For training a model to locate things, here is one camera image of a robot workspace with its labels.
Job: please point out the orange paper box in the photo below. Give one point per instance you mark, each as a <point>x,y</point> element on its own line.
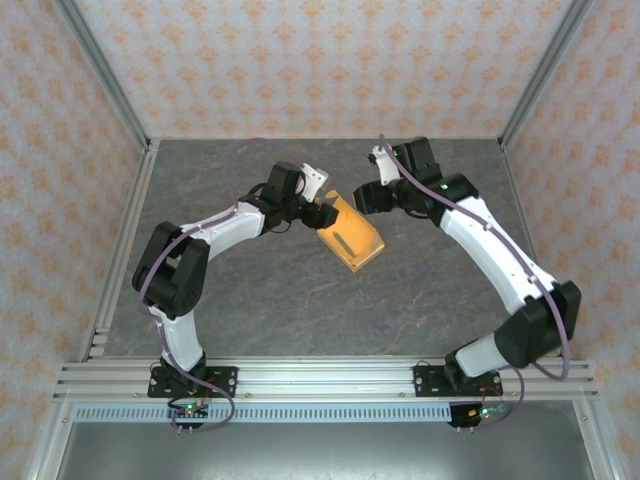
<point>355,240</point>

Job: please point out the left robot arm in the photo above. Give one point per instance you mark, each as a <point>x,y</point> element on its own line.
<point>170,270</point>

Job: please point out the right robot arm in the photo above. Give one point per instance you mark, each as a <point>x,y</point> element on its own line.
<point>490,250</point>

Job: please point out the grey metal sheet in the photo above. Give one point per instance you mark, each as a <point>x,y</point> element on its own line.
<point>325,455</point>

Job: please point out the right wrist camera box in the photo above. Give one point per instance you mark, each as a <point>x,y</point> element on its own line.
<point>386,167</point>

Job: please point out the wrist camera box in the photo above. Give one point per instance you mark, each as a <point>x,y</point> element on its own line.
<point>312,180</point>
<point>386,167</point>

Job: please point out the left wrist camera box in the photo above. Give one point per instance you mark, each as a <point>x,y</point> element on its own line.
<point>312,180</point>

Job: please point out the aluminium table side rail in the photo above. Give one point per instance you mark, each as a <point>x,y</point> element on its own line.
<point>135,200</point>
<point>520,200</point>

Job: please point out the aluminium mounting rail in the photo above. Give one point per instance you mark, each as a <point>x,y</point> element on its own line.
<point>325,380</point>

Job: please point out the aluminium frame post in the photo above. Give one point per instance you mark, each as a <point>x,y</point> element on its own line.
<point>547,75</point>
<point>105,75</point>

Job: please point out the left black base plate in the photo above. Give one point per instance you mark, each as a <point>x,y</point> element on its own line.
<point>225,382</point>

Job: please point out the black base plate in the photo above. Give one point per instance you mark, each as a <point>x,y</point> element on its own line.
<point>225,382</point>
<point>427,382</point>

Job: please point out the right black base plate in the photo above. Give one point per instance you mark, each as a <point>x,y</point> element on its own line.
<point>427,382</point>

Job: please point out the aluminium frame bar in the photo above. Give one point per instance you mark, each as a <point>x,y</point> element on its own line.
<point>597,440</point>
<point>50,440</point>

